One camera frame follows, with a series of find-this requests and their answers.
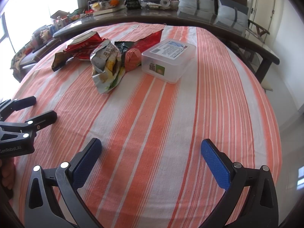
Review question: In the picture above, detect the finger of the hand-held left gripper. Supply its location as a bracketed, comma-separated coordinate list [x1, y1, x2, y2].
[0, 97, 36, 124]
[0, 110, 58, 143]

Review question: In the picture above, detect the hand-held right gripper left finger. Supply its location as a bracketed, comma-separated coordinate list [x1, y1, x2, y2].
[24, 138, 102, 228]

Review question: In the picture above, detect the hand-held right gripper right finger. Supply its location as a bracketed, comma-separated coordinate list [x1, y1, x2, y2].
[201, 139, 279, 228]

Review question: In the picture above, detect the brown snack wrapper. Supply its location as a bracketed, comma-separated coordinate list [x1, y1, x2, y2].
[52, 51, 72, 72]

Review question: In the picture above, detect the silver chip bag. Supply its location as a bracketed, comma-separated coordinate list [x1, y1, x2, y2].
[90, 40, 126, 94]

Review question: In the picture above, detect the crushed red can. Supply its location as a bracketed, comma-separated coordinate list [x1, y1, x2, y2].
[64, 31, 106, 61]

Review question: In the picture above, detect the orange foil wrapper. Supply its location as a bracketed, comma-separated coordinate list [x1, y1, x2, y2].
[123, 47, 143, 73]

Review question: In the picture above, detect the dark green wrapper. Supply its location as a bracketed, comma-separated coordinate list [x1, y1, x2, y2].
[114, 41, 136, 55]

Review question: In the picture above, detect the clear plastic box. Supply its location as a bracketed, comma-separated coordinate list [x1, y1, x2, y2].
[141, 38, 196, 84]

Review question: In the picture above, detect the red snack wrapper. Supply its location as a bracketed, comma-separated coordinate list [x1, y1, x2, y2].
[133, 28, 164, 53]

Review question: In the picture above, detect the person's left hand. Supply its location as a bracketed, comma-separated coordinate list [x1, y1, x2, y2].
[0, 158, 17, 190]

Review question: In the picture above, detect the patterned cloth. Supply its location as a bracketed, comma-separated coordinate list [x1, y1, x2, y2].
[9, 45, 29, 81]

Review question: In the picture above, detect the orange striped tablecloth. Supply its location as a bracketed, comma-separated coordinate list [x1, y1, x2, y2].
[0, 22, 282, 228]

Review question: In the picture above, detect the row of small bottles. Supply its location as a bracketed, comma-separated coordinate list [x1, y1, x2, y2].
[31, 14, 81, 43]

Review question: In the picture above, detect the open cardboard box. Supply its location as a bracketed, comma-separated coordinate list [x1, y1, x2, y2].
[50, 11, 70, 23]

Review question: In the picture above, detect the clear fruit bowl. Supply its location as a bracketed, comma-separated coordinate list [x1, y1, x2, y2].
[89, 0, 126, 13]

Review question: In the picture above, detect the dark coffee table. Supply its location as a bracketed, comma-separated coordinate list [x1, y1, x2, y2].
[53, 0, 281, 83]

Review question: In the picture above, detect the clear plastic tray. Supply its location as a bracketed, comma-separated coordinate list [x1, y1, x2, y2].
[138, 0, 180, 10]

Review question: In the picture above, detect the white door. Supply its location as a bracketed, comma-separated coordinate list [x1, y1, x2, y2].
[252, 0, 277, 29]

